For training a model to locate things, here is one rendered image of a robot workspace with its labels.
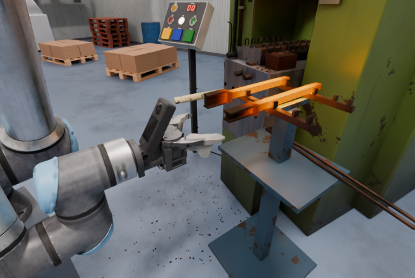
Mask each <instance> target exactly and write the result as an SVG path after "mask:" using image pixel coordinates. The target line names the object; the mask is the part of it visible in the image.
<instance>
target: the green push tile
mask: <svg viewBox="0 0 415 278"><path fill-rule="evenodd" d="M194 34H195V31H194V30H185V34H184V36H183V40H182V41H184V42H190V43H191V42H192V39H193V36H194Z"/></svg>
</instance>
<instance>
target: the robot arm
mask: <svg viewBox="0 0 415 278"><path fill-rule="evenodd" d="M175 110H176V106H175V105H173V104H172V103H171V102H170V101H169V100H168V99H165V98H159V99H158V101H157V103H156V105H155V107H154V110H153V112H152V114H151V117H150V118H149V121H148V123H147V125H146V127H145V129H144V131H143V134H142V136H141V138H140V140H139V143H140V144H139V145H137V143H136V141H135V140H134V139H131V140H126V139H125V138H124V137H122V138H118V139H115V140H111V141H108V142H105V143H102V144H100V145H96V146H92V147H90V148H86V149H83V150H79V148H78V142H77V138H76V136H75V135H74V133H73V129H72V127H71V125H70V124H69V122H68V121H67V120H66V119H64V118H60V117H59V116H57V115H55V114H54V113H53V110H52V106H51V101H50V98H49V93H48V89H47V86H46V80H45V78H44V73H43V68H42V65H41V61H40V56H39V53H38V48H37V45H36V41H35V36H34V33H33V29H32V25H31V21H30V16H29V13H28V8H27V3H26V0H0V119H1V121H2V123H3V125H2V126H1V128H0V278H41V277H43V276H44V275H45V274H47V273H48V272H49V271H51V270H53V269H54V268H55V267H57V266H58V265H60V264H62V263H64V262H66V261H67V260H68V259H70V258H71V257H73V256H74V255H90V254H92V253H94V252H96V251H98V250H100V249H101V248H102V247H103V246H104V245H105V244H106V243H107V242H108V241H109V239H110V237H111V235H112V233H113V230H114V223H113V215H112V212H111V210H110V209H109V205H108V202H107V198H106V195H105V192H104V191H105V190H107V189H109V188H111V187H114V186H116V185H118V184H120V183H122V182H125V181H128V180H130V179H132V178H135V177H136V176H137V173H138V176H139V178H142V177H144V176H145V171H146V170H148V169H151V168H154V167H156V166H157V167H158V168H159V169H160V167H162V169H165V170H166V171H167V172H169V171H171V170H174V169H176V168H178V167H180V166H183V165H185V164H187V150H189V151H197V152H198V154H199V156H200V157H201V158H207V157H209V155H210V152H211V149H212V146H213V144H214V143H218V142H221V141H223V140H225V136H223V135H221V134H218V133H214V134H208V133H207V134H204V135H200V134H196V133H191V134H189V135H188V136H187V137H184V132H183V131H182V129H183V123H184V122H185V121H186V120H187V119H189V118H190V117H191V116H192V114H190V113H186V114H181V115H179V116H176V117H172V116H173V114H174V112H175ZM186 149H187V150H186ZM165 165H166V166H165ZM162 169H160V170H162ZM31 178H33V183H34V187H35V193H36V197H37V200H38V204H39V206H40V209H41V210H42V213H44V214H51V213H53V212H55V215H53V216H51V217H49V218H47V219H45V220H43V221H42V222H39V223H37V224H35V225H33V226H31V227H30V228H28V229H27V228H26V227H25V225H24V223H25V222H26V220H27V219H28V218H29V216H30V214H31V211H32V204H31V202H30V200H29V199H28V198H27V197H26V196H25V195H24V194H22V193H20V192H18V191H17V190H15V189H14V188H13V186H14V185H17V184H19V183H22V182H24V181H26V180H29V179H31Z"/></svg>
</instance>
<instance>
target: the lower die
mask: <svg viewBox="0 0 415 278"><path fill-rule="evenodd" d="M310 41H311V40H308V41H307V42H308V44H307V49H309V45H310ZM250 45H253V44H249V45H243V46H238V48H237V58H238V59H241V60H244V61H248V62H249V61H251V62H254V63H256V64H257V65H265V61H262V60H261V56H262V55H264V54H265V53H266V45H264V47H263V48H262V45H260V46H254V49H251V48H249V46H250ZM305 46H306V42H305V41H304V42H303V43H302V44H301V50H304V49H305ZM299 47H300V42H297V44H295V51H298V49H299ZM273 48H274V45H271V46H269V44H268V51H267V52H268V53H272V52H273ZM292 49H293V43H291V44H289V46H288V52H290V51H292ZM286 50H287V43H285V44H284V45H282V52H284V51H286ZM279 51H280V44H278V45H277V46H276V44H275V53H277V52H279ZM307 56H308V55H307ZM307 56H298V58H297V60H301V59H307ZM245 58H246V60H245Z"/></svg>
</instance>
